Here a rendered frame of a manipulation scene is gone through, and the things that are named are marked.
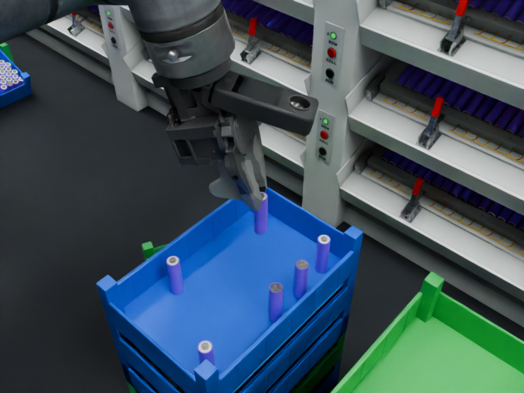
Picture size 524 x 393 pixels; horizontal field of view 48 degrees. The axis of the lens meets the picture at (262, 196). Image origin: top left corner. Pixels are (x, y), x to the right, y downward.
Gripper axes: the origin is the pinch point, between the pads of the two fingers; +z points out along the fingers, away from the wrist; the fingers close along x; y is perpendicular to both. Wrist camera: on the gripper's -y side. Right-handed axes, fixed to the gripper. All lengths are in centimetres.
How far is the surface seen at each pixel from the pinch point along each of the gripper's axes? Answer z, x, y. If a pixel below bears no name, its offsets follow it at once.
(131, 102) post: 29, -76, 64
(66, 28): 11, -93, 85
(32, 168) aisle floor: 27, -46, 80
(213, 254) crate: 12.0, -1.1, 11.1
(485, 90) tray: 6.6, -29.8, -28.4
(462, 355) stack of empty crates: 21.2, 8.6, -23.3
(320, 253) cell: 11.9, -1.0, -5.2
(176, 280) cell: 8.3, 6.9, 13.0
